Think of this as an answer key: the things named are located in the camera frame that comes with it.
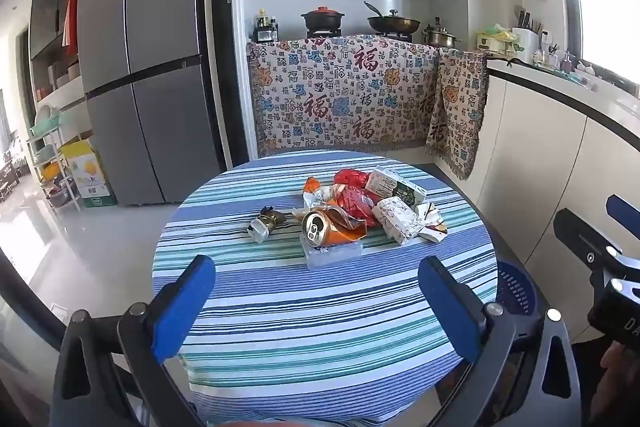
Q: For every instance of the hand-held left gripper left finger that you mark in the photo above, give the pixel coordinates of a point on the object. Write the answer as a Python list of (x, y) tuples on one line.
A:
[(180, 312)]

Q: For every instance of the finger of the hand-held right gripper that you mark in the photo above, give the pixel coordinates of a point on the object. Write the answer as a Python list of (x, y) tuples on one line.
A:
[(625, 212), (582, 234)]

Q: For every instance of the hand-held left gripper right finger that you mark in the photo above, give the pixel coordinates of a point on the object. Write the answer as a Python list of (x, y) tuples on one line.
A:
[(450, 312)]

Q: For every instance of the blue plastic basket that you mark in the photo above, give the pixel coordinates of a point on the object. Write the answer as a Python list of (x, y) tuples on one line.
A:
[(515, 292)]

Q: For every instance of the red snack packet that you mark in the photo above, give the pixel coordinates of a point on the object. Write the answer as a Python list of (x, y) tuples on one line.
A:
[(357, 205)]

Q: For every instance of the crushed drink can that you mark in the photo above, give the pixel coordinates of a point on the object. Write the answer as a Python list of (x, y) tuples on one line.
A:
[(325, 229)]

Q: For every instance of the person's right hand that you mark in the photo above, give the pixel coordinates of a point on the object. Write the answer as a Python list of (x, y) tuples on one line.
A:
[(622, 369)]

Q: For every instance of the white orange paper wrapper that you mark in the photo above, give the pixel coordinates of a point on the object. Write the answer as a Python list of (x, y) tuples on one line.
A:
[(432, 227)]

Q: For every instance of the white kitchen counter cabinet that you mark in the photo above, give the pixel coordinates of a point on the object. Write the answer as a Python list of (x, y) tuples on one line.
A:
[(540, 147)]

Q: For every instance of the floral tissue pack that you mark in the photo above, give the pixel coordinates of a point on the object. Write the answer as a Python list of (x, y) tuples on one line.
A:
[(397, 219)]

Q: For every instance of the striped tablecloth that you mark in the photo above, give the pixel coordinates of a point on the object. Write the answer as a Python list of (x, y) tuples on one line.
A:
[(300, 322)]

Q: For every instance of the clear plastic box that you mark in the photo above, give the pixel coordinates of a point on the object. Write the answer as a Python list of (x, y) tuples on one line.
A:
[(332, 258)]

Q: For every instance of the white green milk carton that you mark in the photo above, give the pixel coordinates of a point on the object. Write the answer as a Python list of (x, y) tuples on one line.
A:
[(390, 184)]

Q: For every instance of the crumpled red plastic wrapper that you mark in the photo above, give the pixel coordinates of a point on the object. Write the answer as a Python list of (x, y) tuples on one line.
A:
[(352, 179)]

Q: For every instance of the yellow cardboard box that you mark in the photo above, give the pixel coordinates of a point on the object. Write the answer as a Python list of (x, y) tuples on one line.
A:
[(87, 172)]

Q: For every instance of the small printed blanket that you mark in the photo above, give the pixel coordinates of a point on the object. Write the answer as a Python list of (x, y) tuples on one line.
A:
[(457, 107)]

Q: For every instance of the orange white snack wrapper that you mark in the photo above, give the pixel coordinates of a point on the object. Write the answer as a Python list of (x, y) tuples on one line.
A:
[(315, 192)]

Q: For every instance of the white knife block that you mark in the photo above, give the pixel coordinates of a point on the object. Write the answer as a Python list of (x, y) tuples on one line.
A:
[(522, 42)]

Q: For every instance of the storage rack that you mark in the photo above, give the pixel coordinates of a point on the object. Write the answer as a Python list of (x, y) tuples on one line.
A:
[(47, 157)]

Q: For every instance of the large printed blanket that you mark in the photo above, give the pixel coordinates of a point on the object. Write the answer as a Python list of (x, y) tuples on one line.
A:
[(340, 97)]

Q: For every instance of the steel pot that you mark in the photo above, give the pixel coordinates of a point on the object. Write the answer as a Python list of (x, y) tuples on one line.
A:
[(440, 38)]

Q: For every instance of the grey refrigerator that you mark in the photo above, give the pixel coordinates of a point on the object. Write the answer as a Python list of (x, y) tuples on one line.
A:
[(150, 57)]

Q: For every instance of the wok with lid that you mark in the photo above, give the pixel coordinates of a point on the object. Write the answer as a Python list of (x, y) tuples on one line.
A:
[(395, 24)]

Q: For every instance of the condiment bottles holder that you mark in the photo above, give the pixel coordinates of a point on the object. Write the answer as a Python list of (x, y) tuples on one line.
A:
[(266, 29)]

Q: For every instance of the red bag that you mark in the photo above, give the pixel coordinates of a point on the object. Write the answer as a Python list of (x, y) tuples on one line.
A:
[(70, 19)]

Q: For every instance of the dark clay pot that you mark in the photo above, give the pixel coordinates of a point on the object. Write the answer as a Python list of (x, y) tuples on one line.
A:
[(322, 18)]

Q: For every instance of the dark wall shelving unit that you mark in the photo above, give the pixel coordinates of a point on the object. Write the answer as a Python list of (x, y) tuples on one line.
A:
[(47, 7)]

